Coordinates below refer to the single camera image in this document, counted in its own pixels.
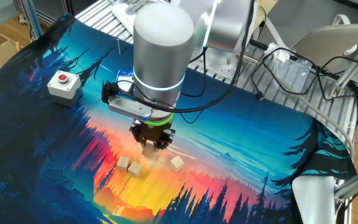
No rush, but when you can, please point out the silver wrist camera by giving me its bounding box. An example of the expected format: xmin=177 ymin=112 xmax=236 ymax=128
xmin=106 ymin=95 xmax=154 ymax=121

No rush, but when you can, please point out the beige chair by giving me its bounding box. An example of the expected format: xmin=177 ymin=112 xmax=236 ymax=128
xmin=290 ymin=14 xmax=358 ymax=68

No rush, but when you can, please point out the aluminium frame post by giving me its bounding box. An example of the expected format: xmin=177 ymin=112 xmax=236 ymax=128
xmin=22 ymin=0 xmax=45 ymax=40
xmin=334 ymin=160 xmax=358 ymax=224
xmin=330 ymin=29 xmax=358 ymax=98

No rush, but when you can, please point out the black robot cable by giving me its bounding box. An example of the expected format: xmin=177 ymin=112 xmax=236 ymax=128
xmin=100 ymin=0 xmax=256 ymax=125

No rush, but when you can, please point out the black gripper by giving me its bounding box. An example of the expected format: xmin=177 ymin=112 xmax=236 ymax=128
xmin=129 ymin=119 xmax=176 ymax=153

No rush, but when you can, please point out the colourful forest sunset mat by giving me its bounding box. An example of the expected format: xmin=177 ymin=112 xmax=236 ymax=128
xmin=0 ymin=12 xmax=358 ymax=224

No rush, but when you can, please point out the blue tissue pack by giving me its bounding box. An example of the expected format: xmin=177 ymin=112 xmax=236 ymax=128
xmin=116 ymin=68 xmax=135 ymax=94

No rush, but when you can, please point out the clear plastic bag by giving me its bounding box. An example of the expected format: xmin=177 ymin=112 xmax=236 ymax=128
xmin=264 ymin=42 xmax=315 ymax=94

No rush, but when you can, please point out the white power strip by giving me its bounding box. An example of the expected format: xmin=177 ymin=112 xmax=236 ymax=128
xmin=111 ymin=0 xmax=142 ymax=27

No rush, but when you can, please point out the black usb cable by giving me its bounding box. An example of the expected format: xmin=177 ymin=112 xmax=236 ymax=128
xmin=250 ymin=46 xmax=358 ymax=103

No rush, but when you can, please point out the grey emergency stop button box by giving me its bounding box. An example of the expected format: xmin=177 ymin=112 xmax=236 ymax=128
xmin=47 ymin=70 xmax=84 ymax=108

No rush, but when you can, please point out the beige board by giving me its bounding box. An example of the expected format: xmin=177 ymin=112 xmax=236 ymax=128
xmin=253 ymin=0 xmax=279 ymax=35

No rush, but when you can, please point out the grey thick cable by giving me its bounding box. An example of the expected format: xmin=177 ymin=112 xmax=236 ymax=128
xmin=272 ymin=79 xmax=356 ymax=161

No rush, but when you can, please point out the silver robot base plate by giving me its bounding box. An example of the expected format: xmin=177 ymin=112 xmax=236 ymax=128
xmin=186 ymin=46 xmax=260 ymax=83

